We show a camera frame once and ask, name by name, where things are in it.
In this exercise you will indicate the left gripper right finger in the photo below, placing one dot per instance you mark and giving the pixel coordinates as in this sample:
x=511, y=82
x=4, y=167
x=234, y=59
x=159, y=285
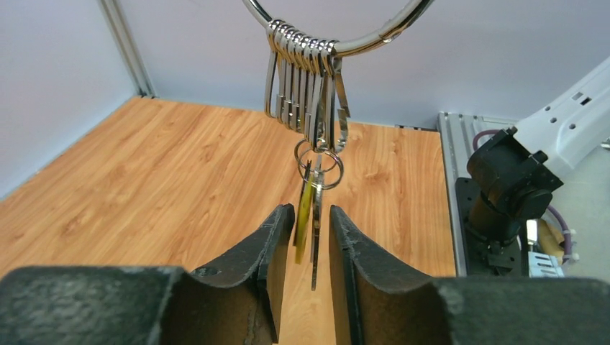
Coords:
x=378, y=299

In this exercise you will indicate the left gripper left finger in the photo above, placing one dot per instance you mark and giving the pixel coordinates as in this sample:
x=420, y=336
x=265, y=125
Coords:
x=234, y=299

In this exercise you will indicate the yellow tagged key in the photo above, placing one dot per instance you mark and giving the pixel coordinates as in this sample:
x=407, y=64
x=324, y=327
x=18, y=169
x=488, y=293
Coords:
x=303, y=214

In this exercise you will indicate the large silver keyring with clips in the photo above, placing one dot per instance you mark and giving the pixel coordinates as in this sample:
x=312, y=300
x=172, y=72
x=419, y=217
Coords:
x=304, y=88

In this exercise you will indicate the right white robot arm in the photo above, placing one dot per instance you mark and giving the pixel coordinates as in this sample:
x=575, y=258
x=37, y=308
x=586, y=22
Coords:
x=512, y=176

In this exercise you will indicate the aluminium frame rail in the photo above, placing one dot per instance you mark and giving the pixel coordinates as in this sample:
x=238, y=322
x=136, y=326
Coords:
x=457, y=132

